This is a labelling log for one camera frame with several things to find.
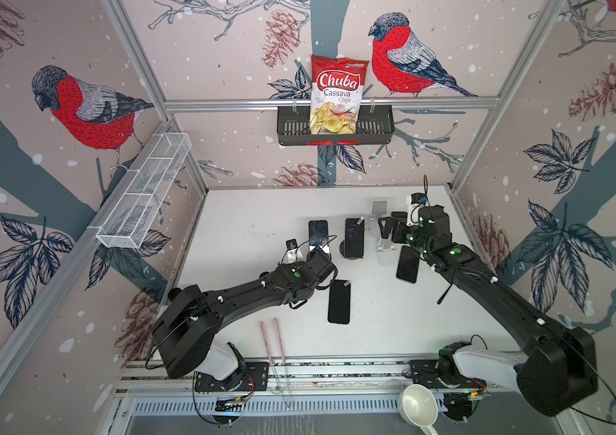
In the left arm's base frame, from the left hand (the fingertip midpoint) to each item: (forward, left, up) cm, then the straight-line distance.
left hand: (305, 272), depth 84 cm
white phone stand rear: (+27, -28, -1) cm, 39 cm away
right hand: (+10, -25, +13) cm, 30 cm away
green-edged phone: (+14, -4, +2) cm, 15 cm away
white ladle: (-34, -29, -8) cm, 46 cm away
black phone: (-7, -11, -9) cm, 16 cm away
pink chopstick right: (-23, +6, -9) cm, 25 cm away
